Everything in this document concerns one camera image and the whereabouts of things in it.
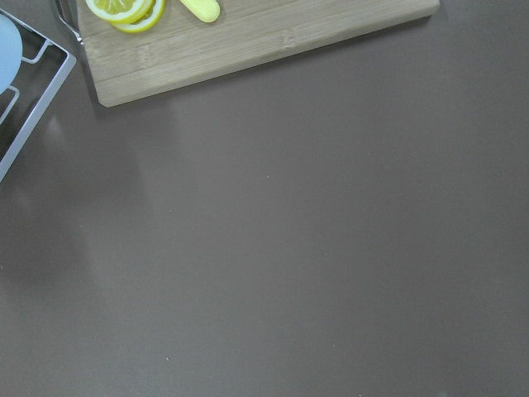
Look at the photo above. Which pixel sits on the white wire mug rack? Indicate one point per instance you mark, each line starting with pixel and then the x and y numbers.
pixel 45 65

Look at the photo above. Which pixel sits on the blue mug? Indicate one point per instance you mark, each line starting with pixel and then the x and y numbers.
pixel 11 52

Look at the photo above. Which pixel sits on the wooden cutting board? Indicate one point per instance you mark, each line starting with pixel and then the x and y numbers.
pixel 181 50

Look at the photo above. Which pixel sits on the lemon slice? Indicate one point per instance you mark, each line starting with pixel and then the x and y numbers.
pixel 149 20
pixel 119 11

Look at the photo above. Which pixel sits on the yellow plastic knife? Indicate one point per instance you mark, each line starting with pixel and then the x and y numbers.
pixel 204 10

